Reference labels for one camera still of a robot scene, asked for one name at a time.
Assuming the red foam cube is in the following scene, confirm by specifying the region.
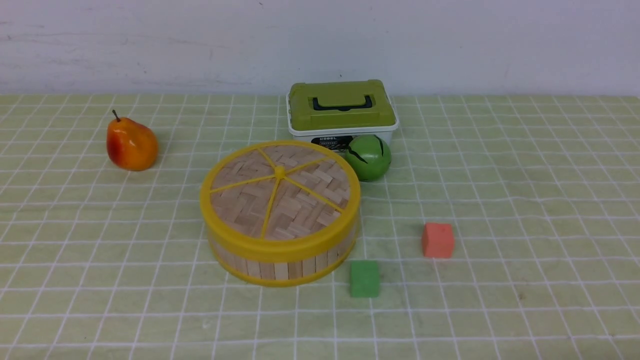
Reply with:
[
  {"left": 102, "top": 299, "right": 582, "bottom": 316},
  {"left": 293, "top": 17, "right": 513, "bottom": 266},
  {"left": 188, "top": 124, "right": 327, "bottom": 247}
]
[{"left": 422, "top": 222, "right": 455, "bottom": 259}]

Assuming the green foam cube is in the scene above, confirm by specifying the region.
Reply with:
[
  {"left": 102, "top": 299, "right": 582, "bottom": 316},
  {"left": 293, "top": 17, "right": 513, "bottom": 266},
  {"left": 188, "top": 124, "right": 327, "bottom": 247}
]
[{"left": 349, "top": 260, "right": 381, "bottom": 299}]

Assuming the yellow bamboo steamer basket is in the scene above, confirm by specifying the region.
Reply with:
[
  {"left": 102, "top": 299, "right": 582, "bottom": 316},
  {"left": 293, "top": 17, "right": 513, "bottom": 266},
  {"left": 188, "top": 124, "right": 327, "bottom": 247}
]
[{"left": 207, "top": 225, "right": 361, "bottom": 287}]

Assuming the green checkered tablecloth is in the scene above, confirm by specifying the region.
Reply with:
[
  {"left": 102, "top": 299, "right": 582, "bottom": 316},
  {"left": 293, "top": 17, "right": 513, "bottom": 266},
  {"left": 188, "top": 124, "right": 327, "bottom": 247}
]
[{"left": 0, "top": 94, "right": 640, "bottom": 360}]

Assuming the green ball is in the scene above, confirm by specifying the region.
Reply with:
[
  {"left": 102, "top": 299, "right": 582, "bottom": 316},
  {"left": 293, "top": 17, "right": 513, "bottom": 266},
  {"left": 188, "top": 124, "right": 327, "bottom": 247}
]
[{"left": 343, "top": 134, "right": 393, "bottom": 182}]

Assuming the orange red pear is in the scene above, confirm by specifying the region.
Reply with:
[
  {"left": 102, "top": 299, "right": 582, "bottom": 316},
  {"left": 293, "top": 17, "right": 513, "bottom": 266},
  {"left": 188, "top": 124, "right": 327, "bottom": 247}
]
[{"left": 105, "top": 109, "right": 159, "bottom": 172}]

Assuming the yellow woven steamer lid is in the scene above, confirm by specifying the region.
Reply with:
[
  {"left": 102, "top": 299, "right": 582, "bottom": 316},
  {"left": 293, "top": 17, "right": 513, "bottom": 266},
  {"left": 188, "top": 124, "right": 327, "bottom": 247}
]
[{"left": 199, "top": 140, "right": 361, "bottom": 263}]

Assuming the green lidded storage box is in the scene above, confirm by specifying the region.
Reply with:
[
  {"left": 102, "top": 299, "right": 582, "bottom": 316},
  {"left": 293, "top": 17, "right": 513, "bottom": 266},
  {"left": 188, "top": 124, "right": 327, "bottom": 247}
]
[{"left": 286, "top": 79, "right": 400, "bottom": 152}]

